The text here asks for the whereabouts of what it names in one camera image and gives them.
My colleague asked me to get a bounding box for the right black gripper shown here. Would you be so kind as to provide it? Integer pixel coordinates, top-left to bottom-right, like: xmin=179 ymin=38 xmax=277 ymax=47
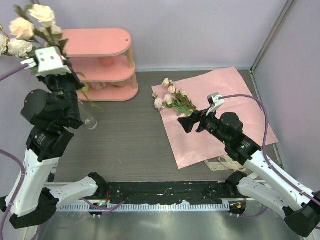
xmin=178 ymin=105 xmax=230 ymax=146

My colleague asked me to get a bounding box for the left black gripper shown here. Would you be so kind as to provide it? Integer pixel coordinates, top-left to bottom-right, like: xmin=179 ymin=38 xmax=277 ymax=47
xmin=42 ymin=59 xmax=89 ymax=123

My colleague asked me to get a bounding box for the pink flower bouquet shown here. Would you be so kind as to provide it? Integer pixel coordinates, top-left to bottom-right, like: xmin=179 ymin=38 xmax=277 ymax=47
xmin=152 ymin=78 xmax=197 ymax=117

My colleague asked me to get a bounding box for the purple pink wrapping paper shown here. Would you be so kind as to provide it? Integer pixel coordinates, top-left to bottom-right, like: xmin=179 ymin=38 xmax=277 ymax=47
xmin=151 ymin=65 xmax=280 ymax=170

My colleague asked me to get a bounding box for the cream printed ribbon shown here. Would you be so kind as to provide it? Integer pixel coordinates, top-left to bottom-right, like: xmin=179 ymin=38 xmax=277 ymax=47
xmin=204 ymin=155 xmax=247 ymax=173

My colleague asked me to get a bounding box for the cream rose flower stem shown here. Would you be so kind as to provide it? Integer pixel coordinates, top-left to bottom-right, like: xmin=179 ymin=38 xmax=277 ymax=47
xmin=8 ymin=3 xmax=104 ymax=110

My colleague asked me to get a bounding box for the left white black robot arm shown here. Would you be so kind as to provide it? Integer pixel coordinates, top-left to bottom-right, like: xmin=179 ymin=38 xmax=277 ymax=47
xmin=0 ymin=60 xmax=108 ymax=229

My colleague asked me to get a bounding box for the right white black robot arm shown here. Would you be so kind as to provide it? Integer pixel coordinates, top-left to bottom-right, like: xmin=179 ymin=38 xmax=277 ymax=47
xmin=178 ymin=110 xmax=320 ymax=238

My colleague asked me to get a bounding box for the clear glass vase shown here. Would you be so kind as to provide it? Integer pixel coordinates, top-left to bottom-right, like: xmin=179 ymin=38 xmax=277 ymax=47
xmin=78 ymin=100 xmax=98 ymax=130

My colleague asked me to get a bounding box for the yellow green cup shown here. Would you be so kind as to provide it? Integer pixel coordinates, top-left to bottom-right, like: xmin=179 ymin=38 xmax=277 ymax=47
xmin=81 ymin=82 xmax=90 ymax=94

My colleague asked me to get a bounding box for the pink mug on shelf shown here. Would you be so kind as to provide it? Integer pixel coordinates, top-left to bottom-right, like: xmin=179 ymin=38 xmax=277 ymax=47
xmin=90 ymin=82 xmax=107 ymax=91

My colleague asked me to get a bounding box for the pink three-tier shelf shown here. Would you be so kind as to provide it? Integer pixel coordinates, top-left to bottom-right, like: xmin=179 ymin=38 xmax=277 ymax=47
xmin=44 ymin=28 xmax=139 ymax=102

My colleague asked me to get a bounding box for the pink cup on shelf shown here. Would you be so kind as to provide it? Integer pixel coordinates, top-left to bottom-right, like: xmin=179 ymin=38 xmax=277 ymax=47
xmin=98 ymin=56 xmax=114 ymax=68

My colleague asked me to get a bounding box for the orange patterned bowl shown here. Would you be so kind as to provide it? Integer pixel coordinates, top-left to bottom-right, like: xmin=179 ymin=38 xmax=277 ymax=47
xmin=110 ymin=80 xmax=127 ymax=88

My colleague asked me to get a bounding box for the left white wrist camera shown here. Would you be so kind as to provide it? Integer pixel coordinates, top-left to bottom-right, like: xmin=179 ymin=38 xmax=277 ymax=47
xmin=21 ymin=46 xmax=72 ymax=77

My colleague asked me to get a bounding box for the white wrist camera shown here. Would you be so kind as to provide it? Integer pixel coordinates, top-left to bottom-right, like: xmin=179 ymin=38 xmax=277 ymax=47
xmin=206 ymin=92 xmax=225 ymax=116
xmin=21 ymin=46 xmax=72 ymax=77

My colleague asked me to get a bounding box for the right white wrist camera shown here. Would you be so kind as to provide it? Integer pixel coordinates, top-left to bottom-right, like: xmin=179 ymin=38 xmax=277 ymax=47
xmin=206 ymin=92 xmax=225 ymax=116

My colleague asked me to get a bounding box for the aluminium frame rail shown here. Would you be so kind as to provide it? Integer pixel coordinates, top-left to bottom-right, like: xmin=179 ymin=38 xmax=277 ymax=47
xmin=30 ymin=180 xmax=276 ymax=213

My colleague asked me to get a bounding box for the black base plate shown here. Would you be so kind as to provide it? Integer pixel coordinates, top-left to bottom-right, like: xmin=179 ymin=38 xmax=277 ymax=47
xmin=101 ymin=181 xmax=244 ymax=205

